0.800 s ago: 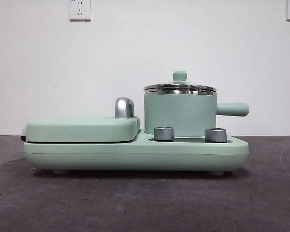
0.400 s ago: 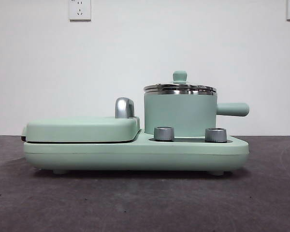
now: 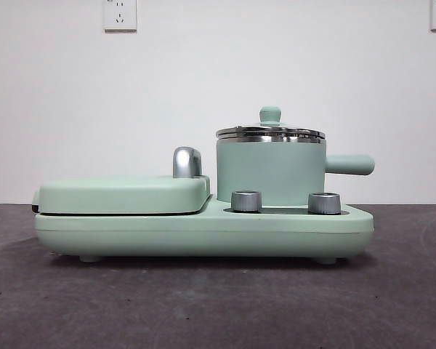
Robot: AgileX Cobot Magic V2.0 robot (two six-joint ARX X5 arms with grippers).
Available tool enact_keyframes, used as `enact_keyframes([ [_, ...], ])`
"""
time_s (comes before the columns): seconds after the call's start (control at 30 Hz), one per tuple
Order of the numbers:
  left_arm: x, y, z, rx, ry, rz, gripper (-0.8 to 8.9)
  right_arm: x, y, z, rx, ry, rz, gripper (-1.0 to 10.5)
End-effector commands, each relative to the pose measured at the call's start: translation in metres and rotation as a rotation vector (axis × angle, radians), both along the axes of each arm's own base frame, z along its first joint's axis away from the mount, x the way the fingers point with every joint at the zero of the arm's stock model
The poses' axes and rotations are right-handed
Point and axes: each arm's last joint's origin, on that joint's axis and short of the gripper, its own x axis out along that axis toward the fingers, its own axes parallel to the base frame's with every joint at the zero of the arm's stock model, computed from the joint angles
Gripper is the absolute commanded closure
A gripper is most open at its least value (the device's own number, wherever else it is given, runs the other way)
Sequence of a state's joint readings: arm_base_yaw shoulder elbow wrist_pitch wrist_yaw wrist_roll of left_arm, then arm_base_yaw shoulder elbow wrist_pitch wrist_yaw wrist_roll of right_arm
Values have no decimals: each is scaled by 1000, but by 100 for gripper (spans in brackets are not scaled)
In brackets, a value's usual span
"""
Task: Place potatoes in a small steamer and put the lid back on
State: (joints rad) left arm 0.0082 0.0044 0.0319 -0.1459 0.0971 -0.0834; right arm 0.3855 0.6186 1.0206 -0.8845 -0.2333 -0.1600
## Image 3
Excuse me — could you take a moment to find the glass pot lid green knob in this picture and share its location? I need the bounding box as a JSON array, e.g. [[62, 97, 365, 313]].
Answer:
[[216, 105, 327, 143]]

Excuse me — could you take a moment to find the mint green griddle lid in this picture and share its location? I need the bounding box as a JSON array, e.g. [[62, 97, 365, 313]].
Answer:
[[31, 174, 211, 215]]

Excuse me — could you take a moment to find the silver control knob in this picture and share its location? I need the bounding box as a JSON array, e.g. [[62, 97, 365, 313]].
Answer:
[[307, 192, 342, 214], [230, 190, 263, 212]]

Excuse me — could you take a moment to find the mint green breakfast machine base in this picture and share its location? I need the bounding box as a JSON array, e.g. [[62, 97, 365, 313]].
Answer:
[[34, 194, 375, 263]]

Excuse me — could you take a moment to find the silver griddle lid handle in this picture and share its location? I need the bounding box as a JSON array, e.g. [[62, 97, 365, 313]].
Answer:
[[172, 145, 204, 179]]

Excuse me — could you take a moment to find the mint green pot with handle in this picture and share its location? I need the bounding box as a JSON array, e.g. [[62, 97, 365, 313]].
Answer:
[[216, 136, 376, 204]]

